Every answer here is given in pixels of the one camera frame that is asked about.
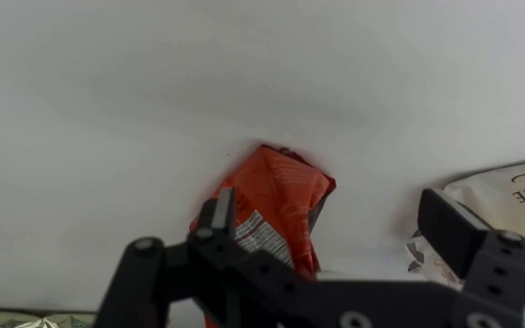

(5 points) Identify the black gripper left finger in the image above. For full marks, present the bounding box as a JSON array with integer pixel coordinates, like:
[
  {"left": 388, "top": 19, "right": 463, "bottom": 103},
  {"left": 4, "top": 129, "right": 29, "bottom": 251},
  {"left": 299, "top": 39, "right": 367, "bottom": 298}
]
[{"left": 95, "top": 185, "right": 314, "bottom": 328}]

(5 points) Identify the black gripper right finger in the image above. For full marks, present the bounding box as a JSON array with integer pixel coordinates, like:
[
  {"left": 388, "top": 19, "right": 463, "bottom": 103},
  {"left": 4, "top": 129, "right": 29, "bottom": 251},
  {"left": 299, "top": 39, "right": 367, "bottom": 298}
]
[{"left": 416, "top": 185, "right": 525, "bottom": 328}]

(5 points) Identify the white printed bag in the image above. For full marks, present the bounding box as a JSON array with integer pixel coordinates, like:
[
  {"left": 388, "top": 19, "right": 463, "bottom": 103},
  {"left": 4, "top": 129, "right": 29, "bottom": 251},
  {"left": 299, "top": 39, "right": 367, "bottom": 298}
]
[{"left": 441, "top": 154, "right": 525, "bottom": 253}]

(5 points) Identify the orange snack packet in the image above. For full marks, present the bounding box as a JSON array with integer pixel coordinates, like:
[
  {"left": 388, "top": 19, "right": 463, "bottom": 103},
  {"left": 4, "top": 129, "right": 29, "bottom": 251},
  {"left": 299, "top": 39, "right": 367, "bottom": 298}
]
[{"left": 188, "top": 141, "right": 339, "bottom": 328}]

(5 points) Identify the crumpled clear packet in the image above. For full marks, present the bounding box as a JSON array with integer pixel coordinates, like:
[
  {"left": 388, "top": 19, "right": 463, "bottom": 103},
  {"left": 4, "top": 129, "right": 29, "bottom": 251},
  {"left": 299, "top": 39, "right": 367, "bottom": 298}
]
[{"left": 403, "top": 233, "right": 467, "bottom": 291}]

